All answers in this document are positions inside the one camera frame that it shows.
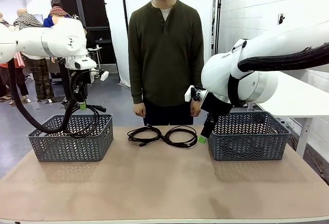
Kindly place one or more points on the grey plastic lattice basket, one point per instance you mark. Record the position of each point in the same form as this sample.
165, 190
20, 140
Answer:
84, 147
246, 147

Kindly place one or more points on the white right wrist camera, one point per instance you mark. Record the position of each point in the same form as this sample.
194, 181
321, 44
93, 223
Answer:
188, 94

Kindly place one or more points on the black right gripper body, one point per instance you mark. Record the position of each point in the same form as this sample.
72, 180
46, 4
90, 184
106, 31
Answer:
218, 105

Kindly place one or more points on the black braided right arm sleeve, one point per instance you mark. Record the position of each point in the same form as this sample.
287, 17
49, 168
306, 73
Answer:
282, 60

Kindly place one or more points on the person's right hand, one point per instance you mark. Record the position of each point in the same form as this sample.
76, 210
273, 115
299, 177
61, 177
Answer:
139, 109

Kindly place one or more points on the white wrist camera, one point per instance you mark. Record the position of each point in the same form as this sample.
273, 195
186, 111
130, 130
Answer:
188, 94
104, 75

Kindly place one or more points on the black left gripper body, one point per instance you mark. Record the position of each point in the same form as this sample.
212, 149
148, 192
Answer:
80, 84

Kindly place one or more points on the black braided left arm sleeve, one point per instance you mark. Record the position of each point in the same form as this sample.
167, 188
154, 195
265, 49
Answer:
23, 108

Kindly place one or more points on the small computer monitor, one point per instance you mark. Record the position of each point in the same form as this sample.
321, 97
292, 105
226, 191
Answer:
39, 17

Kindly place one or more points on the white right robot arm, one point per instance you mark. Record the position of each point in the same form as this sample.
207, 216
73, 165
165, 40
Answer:
218, 70

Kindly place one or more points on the mannequin in blue shirt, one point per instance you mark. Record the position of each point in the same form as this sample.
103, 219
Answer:
55, 10

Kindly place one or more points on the mannequin with patterned scarf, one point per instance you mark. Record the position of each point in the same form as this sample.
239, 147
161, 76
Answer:
27, 19

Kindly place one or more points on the black light stand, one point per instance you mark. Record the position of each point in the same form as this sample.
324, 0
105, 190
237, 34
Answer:
218, 8

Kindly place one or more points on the black braided arm sleeve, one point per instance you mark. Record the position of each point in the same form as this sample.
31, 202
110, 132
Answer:
282, 60
23, 108

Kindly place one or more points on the person's right forearm green sleeve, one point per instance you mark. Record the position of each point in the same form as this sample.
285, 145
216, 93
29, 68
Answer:
138, 85

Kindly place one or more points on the mannequin in beige and red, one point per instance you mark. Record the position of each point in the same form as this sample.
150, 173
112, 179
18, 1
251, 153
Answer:
10, 80

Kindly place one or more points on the white backdrop screen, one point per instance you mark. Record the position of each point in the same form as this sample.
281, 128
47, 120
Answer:
115, 28

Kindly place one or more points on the person's left forearm green sleeve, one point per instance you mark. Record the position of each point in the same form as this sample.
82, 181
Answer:
198, 75

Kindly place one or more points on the white background table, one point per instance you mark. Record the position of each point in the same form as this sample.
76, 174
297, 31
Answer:
93, 50

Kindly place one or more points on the person in dark green shirt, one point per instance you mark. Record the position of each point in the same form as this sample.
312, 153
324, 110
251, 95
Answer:
164, 54

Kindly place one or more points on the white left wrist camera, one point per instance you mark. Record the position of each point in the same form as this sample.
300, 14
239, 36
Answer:
104, 75

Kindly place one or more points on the black shelf unit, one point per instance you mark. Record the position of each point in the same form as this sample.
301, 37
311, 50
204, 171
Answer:
95, 5

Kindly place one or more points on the black wall mounted device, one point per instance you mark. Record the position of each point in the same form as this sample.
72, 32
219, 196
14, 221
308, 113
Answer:
282, 19

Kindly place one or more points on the white side table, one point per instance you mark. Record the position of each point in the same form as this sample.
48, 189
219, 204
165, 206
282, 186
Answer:
295, 98

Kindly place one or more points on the person's left hand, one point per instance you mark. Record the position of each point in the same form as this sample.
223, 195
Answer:
196, 109

